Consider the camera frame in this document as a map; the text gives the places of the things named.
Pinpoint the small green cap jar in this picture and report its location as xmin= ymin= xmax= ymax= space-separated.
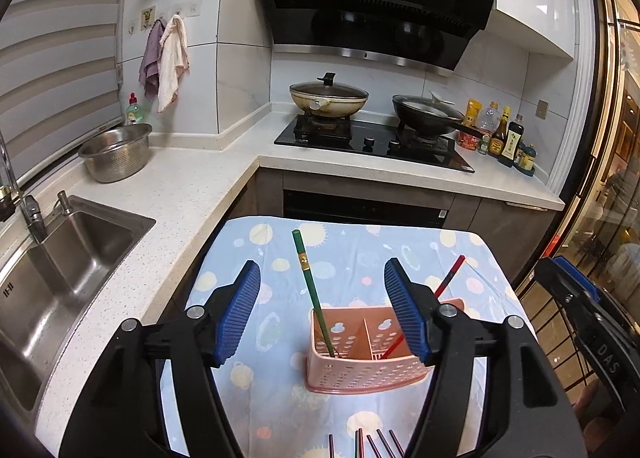
xmin=477 ymin=133 xmax=490 ymax=155

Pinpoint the purple hanging cloth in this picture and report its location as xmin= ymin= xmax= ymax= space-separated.
xmin=139 ymin=18 xmax=165 ymax=101

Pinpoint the yellow seasoning packet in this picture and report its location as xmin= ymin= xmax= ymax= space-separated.
xmin=463 ymin=99 xmax=482 ymax=130

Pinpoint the brown wooden chopstick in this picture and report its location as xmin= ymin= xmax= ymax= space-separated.
xmin=388 ymin=430 xmax=405 ymax=458

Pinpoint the blue planet pattern tablecloth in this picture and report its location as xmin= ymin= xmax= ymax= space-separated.
xmin=180 ymin=217 xmax=524 ymax=457

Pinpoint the clear plastic bottle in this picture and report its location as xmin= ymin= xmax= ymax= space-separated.
xmin=476 ymin=101 xmax=500 ymax=135

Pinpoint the black gas cooktop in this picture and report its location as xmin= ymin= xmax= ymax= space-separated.
xmin=274 ymin=115 xmax=475 ymax=173

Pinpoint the white pink hanging towel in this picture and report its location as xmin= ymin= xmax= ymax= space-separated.
xmin=157 ymin=14 xmax=190 ymax=113

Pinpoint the stainless steel bowl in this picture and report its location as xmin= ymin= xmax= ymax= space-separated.
xmin=78 ymin=123 xmax=152 ymax=183

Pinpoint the small teal jar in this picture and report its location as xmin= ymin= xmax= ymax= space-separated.
xmin=516 ymin=144 xmax=537 ymax=177

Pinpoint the beige wok with lid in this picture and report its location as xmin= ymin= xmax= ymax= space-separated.
xmin=290 ymin=73 xmax=369 ymax=118

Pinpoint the white window blind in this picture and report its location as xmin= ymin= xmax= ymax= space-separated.
xmin=1 ymin=0 xmax=122 ymax=183

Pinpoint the red chopstick on table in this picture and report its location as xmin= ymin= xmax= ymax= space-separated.
xmin=376 ymin=429 xmax=396 ymax=458

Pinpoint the red instant noodle cup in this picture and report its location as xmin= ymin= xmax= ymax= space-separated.
xmin=457 ymin=131 xmax=480 ymax=151

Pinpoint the pink perforated utensil holder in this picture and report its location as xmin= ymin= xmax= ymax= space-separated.
xmin=304 ymin=298 xmax=467 ymax=395

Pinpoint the green dish soap bottle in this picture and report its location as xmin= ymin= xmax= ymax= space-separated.
xmin=125 ymin=92 xmax=144 ymax=125

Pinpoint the green chopstick in holder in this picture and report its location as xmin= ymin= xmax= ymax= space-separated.
xmin=292 ymin=230 xmax=337 ymax=357

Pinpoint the dark red chopstick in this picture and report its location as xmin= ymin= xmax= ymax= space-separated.
xmin=355 ymin=428 xmax=364 ymax=458

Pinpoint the black frying pan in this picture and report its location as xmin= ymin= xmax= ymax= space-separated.
xmin=392 ymin=94 xmax=484 ymax=139

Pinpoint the black vinegar bottle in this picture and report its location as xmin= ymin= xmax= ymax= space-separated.
xmin=498 ymin=114 xmax=524 ymax=167

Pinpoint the stainless steel sink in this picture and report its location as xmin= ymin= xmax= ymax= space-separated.
xmin=1 ymin=196 xmax=155 ymax=423

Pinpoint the dark soy sauce bottle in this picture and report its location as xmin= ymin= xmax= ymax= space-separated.
xmin=488 ymin=106 xmax=511 ymax=157

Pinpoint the chrome kitchen faucet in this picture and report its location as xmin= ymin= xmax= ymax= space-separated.
xmin=0 ymin=134 xmax=47 ymax=244

